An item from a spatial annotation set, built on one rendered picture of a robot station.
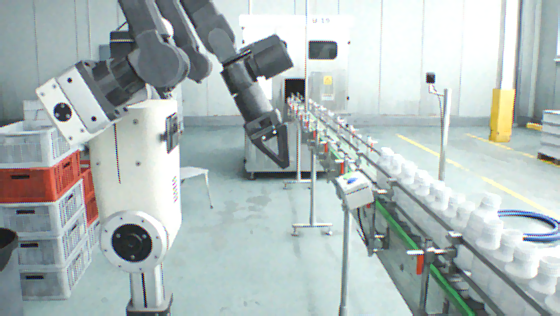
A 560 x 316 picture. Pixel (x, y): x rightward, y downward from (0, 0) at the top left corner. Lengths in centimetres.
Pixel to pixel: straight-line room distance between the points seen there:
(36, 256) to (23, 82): 981
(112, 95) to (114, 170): 23
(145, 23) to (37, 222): 230
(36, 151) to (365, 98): 944
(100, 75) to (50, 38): 1146
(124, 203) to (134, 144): 14
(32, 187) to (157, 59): 223
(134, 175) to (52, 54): 1131
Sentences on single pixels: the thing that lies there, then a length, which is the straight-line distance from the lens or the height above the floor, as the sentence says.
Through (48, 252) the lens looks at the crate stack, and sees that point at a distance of 303.
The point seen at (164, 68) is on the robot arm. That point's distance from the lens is 77.
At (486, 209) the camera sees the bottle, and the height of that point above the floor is 117.
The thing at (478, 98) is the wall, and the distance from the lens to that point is 1246.
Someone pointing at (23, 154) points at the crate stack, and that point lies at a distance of 289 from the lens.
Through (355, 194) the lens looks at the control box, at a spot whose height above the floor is 108.
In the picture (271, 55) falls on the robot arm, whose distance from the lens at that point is 77.
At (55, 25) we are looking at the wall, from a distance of 1223.
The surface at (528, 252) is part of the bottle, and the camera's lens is 80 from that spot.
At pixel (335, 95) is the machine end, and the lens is 559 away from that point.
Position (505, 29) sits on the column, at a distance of 977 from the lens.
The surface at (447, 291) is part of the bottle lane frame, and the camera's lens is 99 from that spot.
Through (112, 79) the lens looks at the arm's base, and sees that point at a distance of 80.
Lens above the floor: 145
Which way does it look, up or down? 12 degrees down
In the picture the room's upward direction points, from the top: straight up
